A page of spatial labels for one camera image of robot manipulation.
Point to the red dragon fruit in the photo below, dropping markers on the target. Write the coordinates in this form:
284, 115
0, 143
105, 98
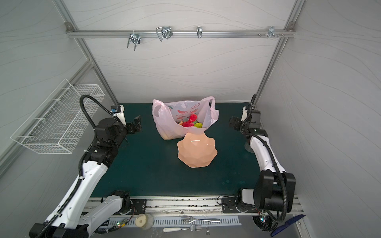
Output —
192, 120

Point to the green table mat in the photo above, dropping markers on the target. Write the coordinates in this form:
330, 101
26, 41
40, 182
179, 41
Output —
147, 165

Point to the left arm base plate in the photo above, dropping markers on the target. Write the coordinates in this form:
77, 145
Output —
134, 206

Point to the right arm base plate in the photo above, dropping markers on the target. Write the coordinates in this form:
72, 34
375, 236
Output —
227, 205

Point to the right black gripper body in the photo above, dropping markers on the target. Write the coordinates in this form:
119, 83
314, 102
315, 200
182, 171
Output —
238, 124

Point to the green apple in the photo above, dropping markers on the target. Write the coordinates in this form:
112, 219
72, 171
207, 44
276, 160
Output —
198, 125

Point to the black round fan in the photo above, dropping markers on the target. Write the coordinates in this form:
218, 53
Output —
265, 223

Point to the metal hook clamp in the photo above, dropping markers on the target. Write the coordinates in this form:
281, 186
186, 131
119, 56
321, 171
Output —
133, 40
164, 32

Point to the metal bolt clamp right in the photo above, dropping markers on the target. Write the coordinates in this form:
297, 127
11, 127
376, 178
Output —
271, 33

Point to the white wire basket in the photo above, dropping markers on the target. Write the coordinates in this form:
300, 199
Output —
58, 124

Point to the peach scalloped fruit plate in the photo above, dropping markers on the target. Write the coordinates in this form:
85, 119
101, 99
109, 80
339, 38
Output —
197, 150

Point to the metal hook clamp middle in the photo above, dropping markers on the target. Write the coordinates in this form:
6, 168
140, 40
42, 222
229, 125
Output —
164, 32

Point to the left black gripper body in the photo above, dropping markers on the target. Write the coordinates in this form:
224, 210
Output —
130, 129

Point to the metal ring clamp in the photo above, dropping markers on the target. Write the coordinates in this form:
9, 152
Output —
199, 32

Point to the green lidded glass jar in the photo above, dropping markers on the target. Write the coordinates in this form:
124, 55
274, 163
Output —
248, 147

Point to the silver fork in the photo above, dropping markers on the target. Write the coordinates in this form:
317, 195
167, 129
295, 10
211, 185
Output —
193, 220

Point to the aluminium cross rail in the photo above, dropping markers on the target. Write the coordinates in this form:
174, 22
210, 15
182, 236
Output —
151, 34

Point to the white handled fork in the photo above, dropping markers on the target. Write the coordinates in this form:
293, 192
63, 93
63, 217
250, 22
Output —
192, 228

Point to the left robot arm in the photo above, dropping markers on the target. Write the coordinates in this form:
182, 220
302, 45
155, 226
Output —
66, 221

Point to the metal hook clamp left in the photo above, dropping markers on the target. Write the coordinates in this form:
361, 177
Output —
133, 40

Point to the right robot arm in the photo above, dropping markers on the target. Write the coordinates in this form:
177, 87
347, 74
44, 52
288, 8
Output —
274, 190

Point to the blue plastic tool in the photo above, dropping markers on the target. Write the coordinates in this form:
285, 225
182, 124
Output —
287, 224

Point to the pink strawberry plastic bag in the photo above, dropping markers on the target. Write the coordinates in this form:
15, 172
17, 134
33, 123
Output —
169, 116

